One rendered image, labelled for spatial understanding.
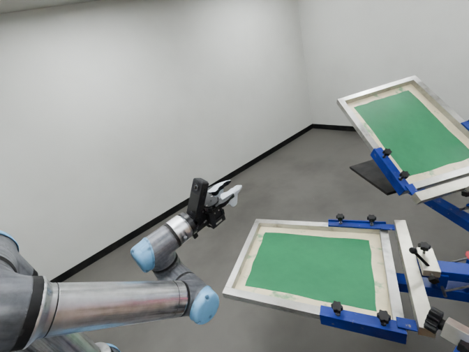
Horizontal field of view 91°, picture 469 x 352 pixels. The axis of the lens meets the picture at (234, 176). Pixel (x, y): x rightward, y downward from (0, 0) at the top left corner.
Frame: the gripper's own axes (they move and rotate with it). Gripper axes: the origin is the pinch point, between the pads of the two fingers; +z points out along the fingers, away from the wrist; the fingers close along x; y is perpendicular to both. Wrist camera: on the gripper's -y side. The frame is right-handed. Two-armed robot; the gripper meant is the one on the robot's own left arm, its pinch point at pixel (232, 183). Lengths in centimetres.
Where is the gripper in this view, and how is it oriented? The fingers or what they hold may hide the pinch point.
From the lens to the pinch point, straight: 75.8
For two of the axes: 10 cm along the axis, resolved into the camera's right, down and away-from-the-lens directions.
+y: 1.7, 8.2, 5.4
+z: 6.9, -4.9, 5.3
